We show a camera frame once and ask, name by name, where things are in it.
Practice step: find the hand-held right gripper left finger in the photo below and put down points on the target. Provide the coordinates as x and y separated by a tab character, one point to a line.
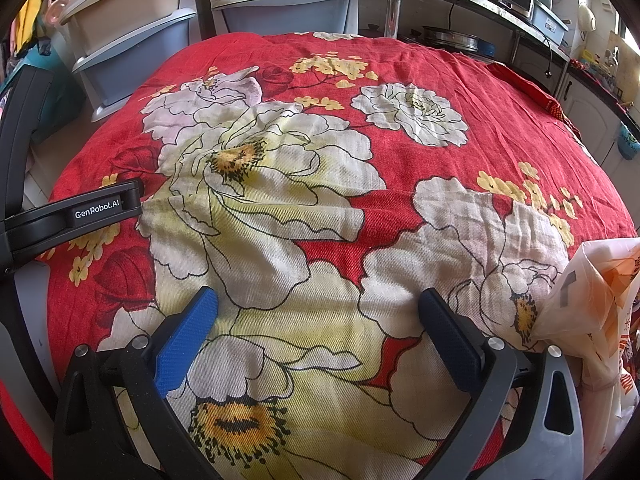
187	332

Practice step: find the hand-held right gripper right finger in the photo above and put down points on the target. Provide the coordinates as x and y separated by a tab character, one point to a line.
445	332

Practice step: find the teal bag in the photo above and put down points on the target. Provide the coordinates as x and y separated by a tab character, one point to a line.
65	85

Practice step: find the red floral blanket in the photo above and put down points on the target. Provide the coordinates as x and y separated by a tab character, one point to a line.
320	260

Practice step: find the orange print plastic bag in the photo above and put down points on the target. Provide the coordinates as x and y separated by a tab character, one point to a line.
590	310

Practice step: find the beige grey drawer cabinet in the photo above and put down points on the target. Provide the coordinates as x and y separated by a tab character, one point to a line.
135	50

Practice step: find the yellow cloth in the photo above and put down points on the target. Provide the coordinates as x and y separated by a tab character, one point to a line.
30	15

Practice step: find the blue hanging basket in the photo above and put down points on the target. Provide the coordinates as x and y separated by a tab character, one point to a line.
630	142

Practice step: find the steel pots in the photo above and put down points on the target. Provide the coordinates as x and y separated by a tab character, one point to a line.
455	40

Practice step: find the yellow sink caddy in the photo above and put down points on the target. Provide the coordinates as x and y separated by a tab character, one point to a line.
595	57

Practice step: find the grey plastic drawer cabinet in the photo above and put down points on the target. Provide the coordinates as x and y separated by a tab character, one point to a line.
285	10

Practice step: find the wooden cutting board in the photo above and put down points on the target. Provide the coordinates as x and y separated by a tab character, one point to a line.
619	55

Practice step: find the blue dish container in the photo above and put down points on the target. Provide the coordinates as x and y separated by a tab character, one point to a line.
550	20

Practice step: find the metal shelf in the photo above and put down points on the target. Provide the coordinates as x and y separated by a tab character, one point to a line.
395	0

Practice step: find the white round container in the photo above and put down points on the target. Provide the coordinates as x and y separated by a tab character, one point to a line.
586	17

